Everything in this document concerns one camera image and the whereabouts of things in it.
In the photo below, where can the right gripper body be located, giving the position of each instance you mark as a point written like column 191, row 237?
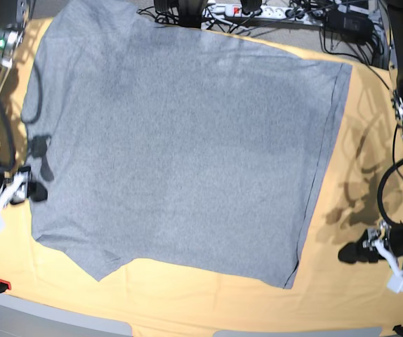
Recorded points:
column 17, row 189

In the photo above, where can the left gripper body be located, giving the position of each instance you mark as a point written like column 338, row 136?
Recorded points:
column 384, row 242

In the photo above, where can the grey t-shirt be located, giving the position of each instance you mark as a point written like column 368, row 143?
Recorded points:
column 176, row 144

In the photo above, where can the yellow table cloth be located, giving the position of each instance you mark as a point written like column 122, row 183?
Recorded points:
column 149, row 298

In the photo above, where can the black power adapter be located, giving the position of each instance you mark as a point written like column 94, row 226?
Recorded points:
column 348, row 23

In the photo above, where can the white power strip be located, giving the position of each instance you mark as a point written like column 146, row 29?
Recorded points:
column 233, row 14

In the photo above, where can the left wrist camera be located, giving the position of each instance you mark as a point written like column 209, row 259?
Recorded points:
column 395, row 284

